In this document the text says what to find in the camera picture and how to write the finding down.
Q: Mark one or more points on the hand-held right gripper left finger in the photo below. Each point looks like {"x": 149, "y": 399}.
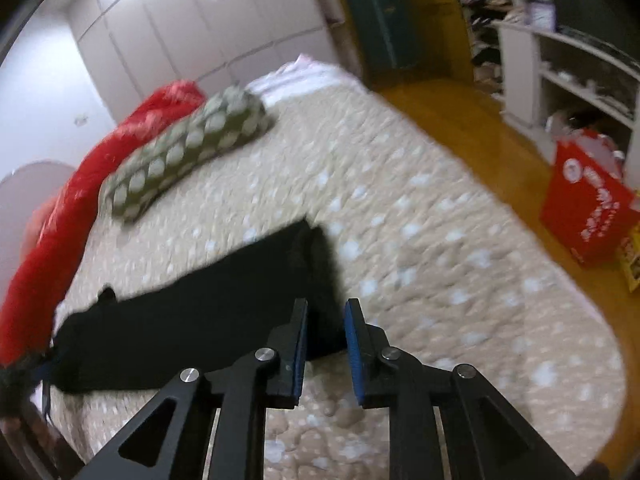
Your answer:
{"x": 299, "y": 375}

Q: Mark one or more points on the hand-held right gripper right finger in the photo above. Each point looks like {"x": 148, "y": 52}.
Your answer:
{"x": 354, "y": 360}

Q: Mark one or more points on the black pants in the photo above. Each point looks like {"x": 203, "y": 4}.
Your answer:
{"x": 200, "y": 320}

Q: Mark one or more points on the beige spotted bedspread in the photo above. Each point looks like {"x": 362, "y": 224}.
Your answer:
{"x": 425, "y": 260}

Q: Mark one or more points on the green white-dotted pillow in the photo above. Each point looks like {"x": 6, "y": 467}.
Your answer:
{"x": 190, "y": 145}

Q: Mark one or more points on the red paper bag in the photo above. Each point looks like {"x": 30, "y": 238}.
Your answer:
{"x": 585, "y": 210}

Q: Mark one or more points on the red fluffy blanket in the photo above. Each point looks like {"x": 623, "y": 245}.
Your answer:
{"x": 60, "y": 220}

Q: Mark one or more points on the white pink folded cloth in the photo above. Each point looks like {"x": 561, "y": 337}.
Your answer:
{"x": 300, "y": 77}

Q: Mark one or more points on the yellow box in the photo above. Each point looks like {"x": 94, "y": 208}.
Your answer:
{"x": 631, "y": 260}

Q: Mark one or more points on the white shelf unit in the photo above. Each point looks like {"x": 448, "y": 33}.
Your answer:
{"x": 520, "y": 75}

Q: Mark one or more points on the pale pink headboard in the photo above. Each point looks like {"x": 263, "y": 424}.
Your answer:
{"x": 20, "y": 195}

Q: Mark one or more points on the teal door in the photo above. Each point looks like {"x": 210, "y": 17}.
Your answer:
{"x": 380, "y": 10}

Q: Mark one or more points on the white wardrobe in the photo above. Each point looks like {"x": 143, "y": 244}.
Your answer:
{"x": 200, "y": 20}

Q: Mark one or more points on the cluttered shoe rack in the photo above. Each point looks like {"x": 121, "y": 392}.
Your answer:
{"x": 482, "y": 10}

